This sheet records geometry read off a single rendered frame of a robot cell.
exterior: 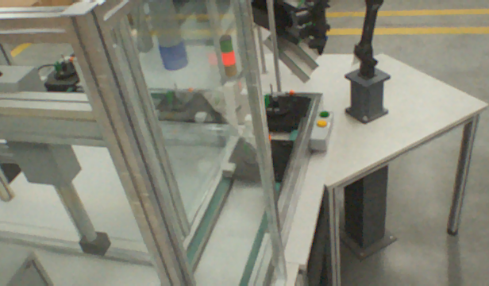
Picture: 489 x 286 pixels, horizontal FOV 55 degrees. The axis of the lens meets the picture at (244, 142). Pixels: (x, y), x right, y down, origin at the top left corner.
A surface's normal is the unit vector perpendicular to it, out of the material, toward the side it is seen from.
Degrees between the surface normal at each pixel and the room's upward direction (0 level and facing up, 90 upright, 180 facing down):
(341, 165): 0
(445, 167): 0
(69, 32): 90
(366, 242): 90
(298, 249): 0
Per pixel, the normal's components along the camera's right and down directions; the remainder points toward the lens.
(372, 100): 0.47, 0.47
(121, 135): -0.28, 0.61
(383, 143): -0.14, -0.79
